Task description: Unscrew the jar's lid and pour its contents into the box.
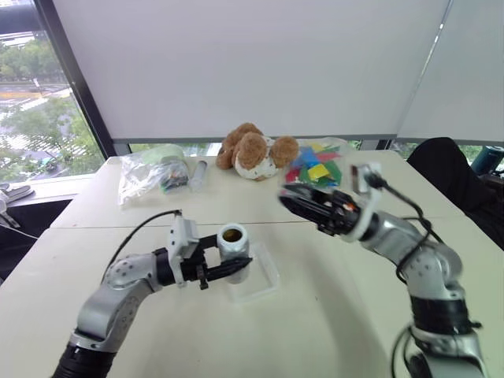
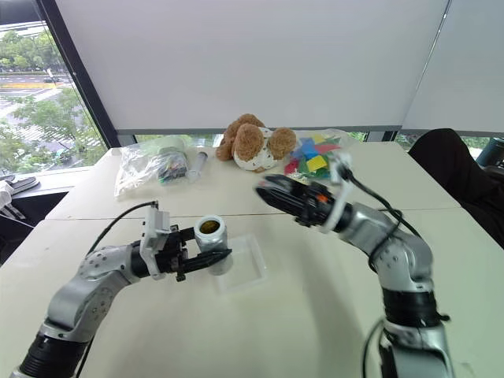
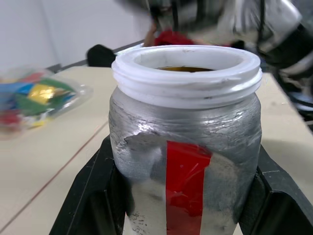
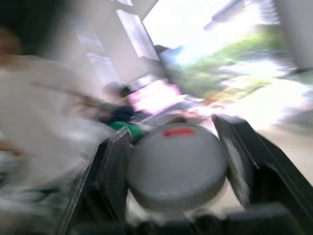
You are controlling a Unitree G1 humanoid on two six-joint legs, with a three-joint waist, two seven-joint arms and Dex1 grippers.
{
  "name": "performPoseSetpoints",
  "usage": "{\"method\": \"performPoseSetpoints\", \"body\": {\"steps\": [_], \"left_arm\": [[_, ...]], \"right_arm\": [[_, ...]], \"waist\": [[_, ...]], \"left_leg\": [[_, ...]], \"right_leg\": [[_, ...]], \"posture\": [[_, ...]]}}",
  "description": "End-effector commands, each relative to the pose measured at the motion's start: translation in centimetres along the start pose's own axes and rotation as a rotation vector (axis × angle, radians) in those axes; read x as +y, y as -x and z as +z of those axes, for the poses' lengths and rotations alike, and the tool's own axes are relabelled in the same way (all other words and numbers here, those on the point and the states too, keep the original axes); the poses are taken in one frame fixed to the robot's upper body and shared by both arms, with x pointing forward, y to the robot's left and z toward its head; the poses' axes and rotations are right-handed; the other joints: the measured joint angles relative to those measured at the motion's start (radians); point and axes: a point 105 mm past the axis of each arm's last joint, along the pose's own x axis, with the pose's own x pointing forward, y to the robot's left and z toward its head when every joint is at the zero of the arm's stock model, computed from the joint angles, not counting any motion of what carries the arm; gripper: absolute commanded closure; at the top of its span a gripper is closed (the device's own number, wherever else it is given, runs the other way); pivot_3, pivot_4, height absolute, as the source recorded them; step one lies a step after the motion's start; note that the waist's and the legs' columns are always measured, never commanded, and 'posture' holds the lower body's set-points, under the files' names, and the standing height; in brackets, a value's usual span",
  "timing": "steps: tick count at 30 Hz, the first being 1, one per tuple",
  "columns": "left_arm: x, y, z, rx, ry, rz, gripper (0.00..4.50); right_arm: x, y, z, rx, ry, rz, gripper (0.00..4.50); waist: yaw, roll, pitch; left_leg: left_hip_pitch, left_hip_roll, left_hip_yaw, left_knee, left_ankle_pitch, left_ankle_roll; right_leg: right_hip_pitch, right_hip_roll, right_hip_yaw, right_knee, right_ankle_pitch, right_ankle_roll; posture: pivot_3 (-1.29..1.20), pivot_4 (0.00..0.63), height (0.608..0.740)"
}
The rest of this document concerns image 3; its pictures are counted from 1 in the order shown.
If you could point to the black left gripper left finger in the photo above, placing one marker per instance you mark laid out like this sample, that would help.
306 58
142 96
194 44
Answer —
93 195

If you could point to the silver jar with red tape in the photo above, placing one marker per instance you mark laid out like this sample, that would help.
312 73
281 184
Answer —
185 127

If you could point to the red jar lid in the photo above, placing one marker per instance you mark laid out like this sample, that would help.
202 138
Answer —
171 38

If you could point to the bag of colourful candies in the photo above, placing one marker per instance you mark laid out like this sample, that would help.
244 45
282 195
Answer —
36 98

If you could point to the yellow jar contents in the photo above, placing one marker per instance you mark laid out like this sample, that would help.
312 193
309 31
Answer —
182 69

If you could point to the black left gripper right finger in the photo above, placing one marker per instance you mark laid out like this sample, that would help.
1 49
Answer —
281 203

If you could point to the black rounded object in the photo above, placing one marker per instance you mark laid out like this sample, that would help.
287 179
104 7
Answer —
100 55

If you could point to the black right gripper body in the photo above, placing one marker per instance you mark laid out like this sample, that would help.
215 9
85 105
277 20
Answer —
161 12

